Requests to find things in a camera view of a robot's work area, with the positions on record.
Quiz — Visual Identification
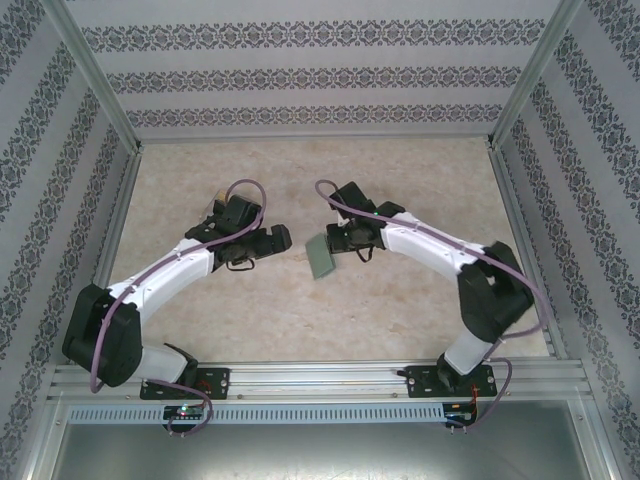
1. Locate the clear plastic box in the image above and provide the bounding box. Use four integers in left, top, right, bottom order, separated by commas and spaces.
199, 188, 226, 224

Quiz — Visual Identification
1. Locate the grey sheet metal panel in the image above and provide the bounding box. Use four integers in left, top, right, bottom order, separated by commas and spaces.
49, 422, 594, 480

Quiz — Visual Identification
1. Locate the aluminium table side rail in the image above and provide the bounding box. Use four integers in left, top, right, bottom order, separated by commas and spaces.
485, 142, 570, 360
68, 147, 146, 365

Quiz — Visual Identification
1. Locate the aluminium mounting rail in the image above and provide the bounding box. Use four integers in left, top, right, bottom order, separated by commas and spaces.
47, 360, 595, 402

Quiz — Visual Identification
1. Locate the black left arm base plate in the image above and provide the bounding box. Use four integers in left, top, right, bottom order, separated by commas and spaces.
139, 367, 232, 402

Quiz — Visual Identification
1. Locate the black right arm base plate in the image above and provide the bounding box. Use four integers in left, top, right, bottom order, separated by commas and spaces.
403, 364, 496, 400

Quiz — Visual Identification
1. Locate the grey slotted cable duct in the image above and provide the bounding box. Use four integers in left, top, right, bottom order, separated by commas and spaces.
67, 403, 447, 424

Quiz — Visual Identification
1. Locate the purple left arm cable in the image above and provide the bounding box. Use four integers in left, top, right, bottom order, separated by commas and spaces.
88, 178, 267, 435

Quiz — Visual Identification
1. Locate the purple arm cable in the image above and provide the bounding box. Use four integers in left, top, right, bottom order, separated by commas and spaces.
88, 178, 267, 435
314, 179, 549, 431

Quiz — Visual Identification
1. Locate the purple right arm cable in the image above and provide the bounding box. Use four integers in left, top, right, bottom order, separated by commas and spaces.
314, 179, 549, 431

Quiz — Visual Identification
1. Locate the aluminium frame post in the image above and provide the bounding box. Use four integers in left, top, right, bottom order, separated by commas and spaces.
485, 0, 585, 151
38, 0, 145, 154

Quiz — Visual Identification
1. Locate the aluminium front frame bar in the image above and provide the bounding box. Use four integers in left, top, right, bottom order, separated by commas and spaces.
569, 394, 619, 480
19, 394, 69, 480

